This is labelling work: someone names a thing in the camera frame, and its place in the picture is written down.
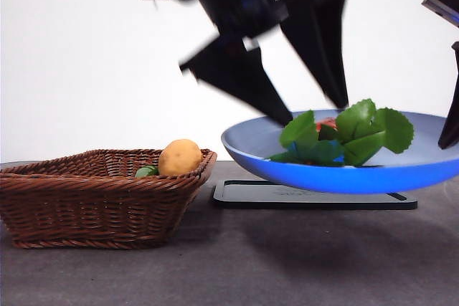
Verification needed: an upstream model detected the carrot with green leaves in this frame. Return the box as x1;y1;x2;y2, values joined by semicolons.
267;98;415;168

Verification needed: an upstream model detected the blue round plate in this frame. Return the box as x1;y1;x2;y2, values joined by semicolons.
220;109;459;195

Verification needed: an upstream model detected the yellow-brown potato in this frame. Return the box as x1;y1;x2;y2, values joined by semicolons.
158;138;204;177

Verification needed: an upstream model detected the black flat tray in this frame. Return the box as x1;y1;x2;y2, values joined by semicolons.
211;179;419;211

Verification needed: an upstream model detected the green vegetable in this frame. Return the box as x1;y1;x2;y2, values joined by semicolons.
135;165;160;178

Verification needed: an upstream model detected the brown wicker basket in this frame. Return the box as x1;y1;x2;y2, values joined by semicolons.
0;148;219;250

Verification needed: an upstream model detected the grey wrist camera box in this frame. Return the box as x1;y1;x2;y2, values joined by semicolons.
421;0;459;29

